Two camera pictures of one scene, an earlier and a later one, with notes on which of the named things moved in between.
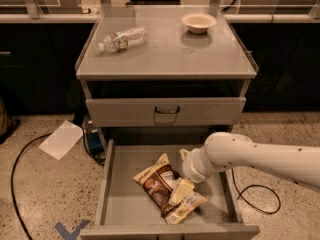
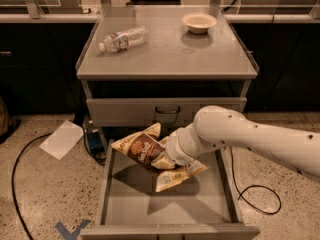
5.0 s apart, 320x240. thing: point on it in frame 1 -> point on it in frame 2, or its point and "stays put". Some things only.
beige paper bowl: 198,22 stays put
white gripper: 190,165 -> 173,149
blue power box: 94,142 stays put
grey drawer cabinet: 165,74 stays put
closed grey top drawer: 164,111 stays put
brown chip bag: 157,182 -> 143,147
